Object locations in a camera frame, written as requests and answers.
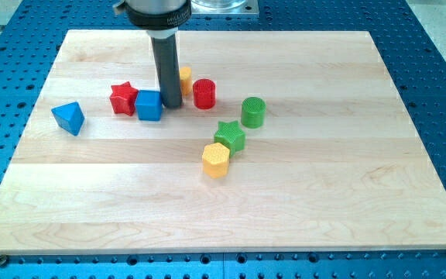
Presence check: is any red cylinder block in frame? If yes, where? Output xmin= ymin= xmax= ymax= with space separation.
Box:
xmin=193 ymin=78 xmax=216 ymax=109

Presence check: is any blue triangle block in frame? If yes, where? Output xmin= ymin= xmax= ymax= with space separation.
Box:
xmin=51 ymin=102 xmax=84 ymax=136

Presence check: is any yellow cylinder block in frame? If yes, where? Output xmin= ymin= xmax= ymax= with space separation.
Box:
xmin=180 ymin=67 xmax=192 ymax=96

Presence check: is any green cylinder block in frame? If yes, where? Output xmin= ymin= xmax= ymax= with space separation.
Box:
xmin=241 ymin=97 xmax=266 ymax=129

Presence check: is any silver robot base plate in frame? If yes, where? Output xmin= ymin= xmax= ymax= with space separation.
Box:
xmin=191 ymin=0 xmax=259 ymax=17

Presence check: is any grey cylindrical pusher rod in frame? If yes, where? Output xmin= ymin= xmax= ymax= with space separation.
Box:
xmin=151 ymin=34 xmax=183 ymax=109

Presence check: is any light wooden board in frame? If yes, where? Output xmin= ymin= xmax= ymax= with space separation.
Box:
xmin=0 ymin=29 xmax=446 ymax=255

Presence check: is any green star block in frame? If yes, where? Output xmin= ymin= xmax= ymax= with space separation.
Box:
xmin=214 ymin=120 xmax=246 ymax=157

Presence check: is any yellow hexagon block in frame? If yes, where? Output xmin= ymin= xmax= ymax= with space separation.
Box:
xmin=202 ymin=143 xmax=230 ymax=178

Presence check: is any red star block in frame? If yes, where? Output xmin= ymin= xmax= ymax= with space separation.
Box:
xmin=109 ymin=81 xmax=139 ymax=116

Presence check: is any blue cube block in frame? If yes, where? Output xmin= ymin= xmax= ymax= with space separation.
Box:
xmin=135 ymin=90 xmax=163 ymax=121

